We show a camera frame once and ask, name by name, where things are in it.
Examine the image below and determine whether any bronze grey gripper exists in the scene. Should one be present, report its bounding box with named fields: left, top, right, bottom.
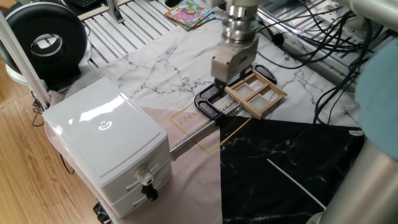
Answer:
left=211, top=36, right=259, bottom=88

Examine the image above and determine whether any small wooden sliding window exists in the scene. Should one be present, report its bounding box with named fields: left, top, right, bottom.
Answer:
left=223, top=70, right=289, bottom=121

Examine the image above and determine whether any green edged book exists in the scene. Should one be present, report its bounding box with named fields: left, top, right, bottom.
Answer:
left=183, top=12, right=217, bottom=32

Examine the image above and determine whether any marble pattern table cloth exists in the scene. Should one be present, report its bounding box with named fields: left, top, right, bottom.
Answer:
left=43, top=17, right=366, bottom=224

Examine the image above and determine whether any colourful picture book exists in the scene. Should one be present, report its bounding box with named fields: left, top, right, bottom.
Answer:
left=164, top=0, right=215, bottom=27

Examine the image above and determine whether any white zip tie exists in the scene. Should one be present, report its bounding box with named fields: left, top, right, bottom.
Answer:
left=266, top=157, right=327, bottom=212

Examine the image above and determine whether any light wooden board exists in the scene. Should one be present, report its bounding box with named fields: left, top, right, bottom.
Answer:
left=76, top=0, right=134, bottom=22

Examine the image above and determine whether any black keyboard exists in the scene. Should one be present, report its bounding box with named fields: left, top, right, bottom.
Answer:
left=68, top=0, right=102, bottom=9

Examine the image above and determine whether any black clamp under table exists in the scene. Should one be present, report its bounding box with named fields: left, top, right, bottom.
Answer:
left=92, top=201, right=113, bottom=224

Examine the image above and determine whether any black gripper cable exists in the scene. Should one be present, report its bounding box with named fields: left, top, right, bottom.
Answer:
left=256, top=18, right=352, bottom=70

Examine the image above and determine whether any aluminium rail profile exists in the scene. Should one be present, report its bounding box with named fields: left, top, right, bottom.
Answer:
left=256, top=4, right=358, bottom=93

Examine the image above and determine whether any white cable gland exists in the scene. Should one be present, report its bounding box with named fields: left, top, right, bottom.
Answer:
left=134, top=166, right=155, bottom=187

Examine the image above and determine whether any white plastic enclosure box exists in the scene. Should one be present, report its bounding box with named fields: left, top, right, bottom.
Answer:
left=42, top=77, right=173, bottom=218

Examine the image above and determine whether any black cable bundle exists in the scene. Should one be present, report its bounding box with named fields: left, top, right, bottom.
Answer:
left=257, top=0, right=385, bottom=125

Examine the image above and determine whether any grey metal bracket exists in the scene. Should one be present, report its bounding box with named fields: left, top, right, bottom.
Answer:
left=105, top=0, right=125, bottom=24

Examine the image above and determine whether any black cable gland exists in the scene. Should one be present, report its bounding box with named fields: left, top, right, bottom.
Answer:
left=141, top=184, right=159, bottom=202

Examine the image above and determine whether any black round ring device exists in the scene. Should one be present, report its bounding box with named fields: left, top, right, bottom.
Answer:
left=4, top=1, right=91, bottom=91

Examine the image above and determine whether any thin black hanging cable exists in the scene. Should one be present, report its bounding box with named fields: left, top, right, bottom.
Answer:
left=30, top=90, right=47, bottom=128

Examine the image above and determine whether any aluminium frame post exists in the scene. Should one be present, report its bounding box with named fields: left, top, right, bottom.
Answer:
left=0, top=11, right=52, bottom=110

